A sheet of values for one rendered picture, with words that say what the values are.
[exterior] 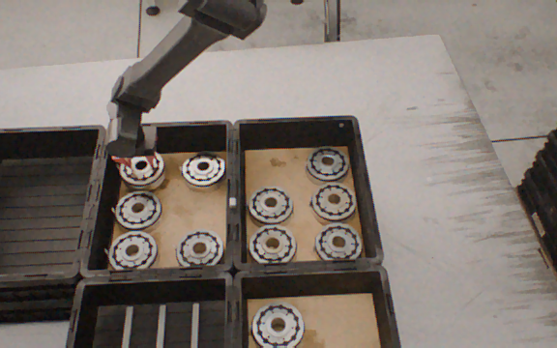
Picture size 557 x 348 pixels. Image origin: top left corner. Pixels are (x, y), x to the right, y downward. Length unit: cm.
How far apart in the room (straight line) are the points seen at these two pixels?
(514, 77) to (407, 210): 167
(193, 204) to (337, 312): 41
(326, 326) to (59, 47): 238
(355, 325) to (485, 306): 36
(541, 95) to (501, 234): 157
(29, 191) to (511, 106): 220
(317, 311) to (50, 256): 59
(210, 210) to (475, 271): 66
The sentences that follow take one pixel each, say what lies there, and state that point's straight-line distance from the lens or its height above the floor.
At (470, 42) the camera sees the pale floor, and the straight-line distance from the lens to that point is 313.
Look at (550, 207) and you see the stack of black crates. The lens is 212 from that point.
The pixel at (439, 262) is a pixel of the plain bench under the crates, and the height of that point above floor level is 70.
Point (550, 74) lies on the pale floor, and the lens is 309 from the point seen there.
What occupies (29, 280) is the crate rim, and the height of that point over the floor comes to 93.
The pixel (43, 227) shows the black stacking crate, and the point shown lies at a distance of 133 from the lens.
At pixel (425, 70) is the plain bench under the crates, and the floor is 70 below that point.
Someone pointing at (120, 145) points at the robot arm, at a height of 107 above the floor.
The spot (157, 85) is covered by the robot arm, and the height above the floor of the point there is 119.
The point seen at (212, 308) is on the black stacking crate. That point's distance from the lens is 114.
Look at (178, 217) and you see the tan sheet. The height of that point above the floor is 83.
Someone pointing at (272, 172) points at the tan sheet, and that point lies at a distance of 130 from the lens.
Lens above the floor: 187
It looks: 53 degrees down
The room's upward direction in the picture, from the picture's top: straight up
